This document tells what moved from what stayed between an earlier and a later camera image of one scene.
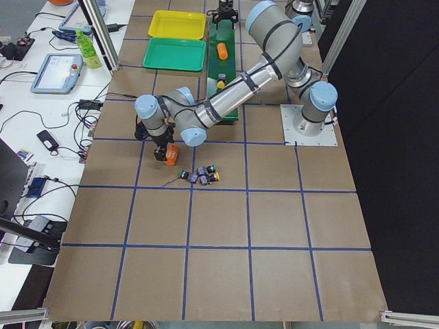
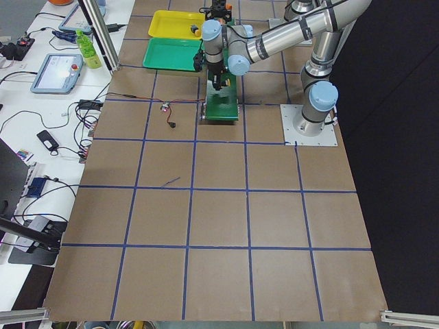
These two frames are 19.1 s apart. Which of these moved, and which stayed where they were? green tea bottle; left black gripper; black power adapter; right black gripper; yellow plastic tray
Moved: right black gripper; left black gripper
Stayed: green tea bottle; black power adapter; yellow plastic tray
